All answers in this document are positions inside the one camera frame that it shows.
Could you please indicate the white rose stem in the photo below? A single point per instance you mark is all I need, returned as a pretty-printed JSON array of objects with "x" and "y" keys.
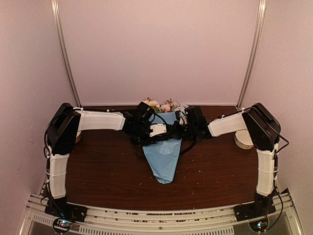
[{"x": 152, "y": 103}]

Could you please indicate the aluminium front rail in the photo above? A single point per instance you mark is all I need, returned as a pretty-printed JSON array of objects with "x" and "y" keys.
[{"x": 211, "y": 221}]

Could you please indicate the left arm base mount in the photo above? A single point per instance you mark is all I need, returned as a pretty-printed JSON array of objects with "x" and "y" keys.
[{"x": 66, "y": 216}]

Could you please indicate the small white bowl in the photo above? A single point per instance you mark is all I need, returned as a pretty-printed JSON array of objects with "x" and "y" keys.
[{"x": 78, "y": 137}]

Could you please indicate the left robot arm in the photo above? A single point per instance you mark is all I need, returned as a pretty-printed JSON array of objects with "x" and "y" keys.
[{"x": 69, "y": 122}]

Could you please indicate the scalloped white dish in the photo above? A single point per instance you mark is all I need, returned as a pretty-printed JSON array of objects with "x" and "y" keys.
[{"x": 243, "y": 140}]

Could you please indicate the right aluminium frame post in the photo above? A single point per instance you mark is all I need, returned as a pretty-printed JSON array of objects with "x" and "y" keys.
[{"x": 259, "y": 26}]

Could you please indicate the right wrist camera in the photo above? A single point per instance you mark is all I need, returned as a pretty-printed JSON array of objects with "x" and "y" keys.
[{"x": 181, "y": 117}]

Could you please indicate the left aluminium frame post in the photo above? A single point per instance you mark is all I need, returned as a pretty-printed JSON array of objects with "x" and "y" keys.
[{"x": 63, "y": 48}]

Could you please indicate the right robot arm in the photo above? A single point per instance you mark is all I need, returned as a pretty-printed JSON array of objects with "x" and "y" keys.
[{"x": 253, "y": 127}]

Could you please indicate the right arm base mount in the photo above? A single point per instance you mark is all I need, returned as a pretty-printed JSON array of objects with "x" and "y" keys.
[{"x": 256, "y": 212}]

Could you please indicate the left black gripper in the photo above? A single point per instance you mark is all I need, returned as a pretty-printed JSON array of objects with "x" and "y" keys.
[{"x": 143, "y": 142}]

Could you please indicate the large pink peony stem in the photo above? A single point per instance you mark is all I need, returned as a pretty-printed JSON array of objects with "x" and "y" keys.
[{"x": 169, "y": 106}]

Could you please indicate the blue wrapping paper sheet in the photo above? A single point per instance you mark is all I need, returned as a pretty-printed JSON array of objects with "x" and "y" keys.
[{"x": 162, "y": 158}]

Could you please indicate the black ribbon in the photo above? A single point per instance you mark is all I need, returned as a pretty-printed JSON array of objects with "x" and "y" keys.
[{"x": 186, "y": 145}]

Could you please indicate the light blue flower stem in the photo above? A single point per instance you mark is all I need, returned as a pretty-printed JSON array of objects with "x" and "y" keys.
[{"x": 180, "y": 107}]

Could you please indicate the aluminium frame post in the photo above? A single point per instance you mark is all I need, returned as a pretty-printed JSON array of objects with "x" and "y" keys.
[
  {"x": 63, "y": 48},
  {"x": 259, "y": 26}
]

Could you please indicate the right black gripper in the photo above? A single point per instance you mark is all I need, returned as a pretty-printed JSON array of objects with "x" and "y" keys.
[{"x": 175, "y": 130}]

